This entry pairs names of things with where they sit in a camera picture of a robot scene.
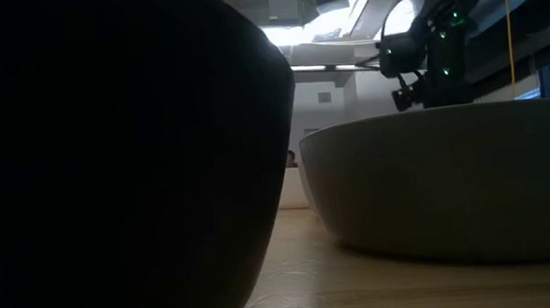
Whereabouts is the large grey-white bowl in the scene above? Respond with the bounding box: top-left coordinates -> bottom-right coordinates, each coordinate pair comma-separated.
295,97 -> 550,277

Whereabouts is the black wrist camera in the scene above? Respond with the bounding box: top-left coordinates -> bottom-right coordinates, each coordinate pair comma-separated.
389,76 -> 427,113

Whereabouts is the black deep bowl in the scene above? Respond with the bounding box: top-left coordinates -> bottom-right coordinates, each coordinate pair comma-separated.
0,0 -> 312,308

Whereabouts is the ceiling light strip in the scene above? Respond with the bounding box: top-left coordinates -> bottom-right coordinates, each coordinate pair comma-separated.
290,61 -> 362,76

